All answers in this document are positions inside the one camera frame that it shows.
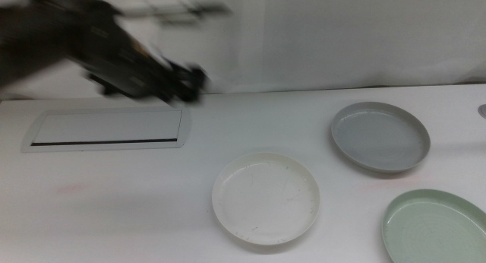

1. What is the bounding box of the white shallow bowl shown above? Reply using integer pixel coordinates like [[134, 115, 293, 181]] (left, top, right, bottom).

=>
[[211, 152, 320, 246]]

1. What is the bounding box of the pale green shallow bowl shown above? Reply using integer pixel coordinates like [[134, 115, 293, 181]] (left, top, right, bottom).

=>
[[381, 189, 486, 263]]

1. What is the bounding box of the white backdrop curtain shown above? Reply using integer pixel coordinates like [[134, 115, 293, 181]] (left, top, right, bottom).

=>
[[0, 0, 486, 101]]

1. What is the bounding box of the grey shallow bowl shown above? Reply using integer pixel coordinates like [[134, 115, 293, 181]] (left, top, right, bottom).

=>
[[330, 101, 431, 174]]

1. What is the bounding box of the silver table cable hatch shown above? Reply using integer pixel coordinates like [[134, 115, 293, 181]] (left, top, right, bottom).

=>
[[21, 106, 192, 154]]

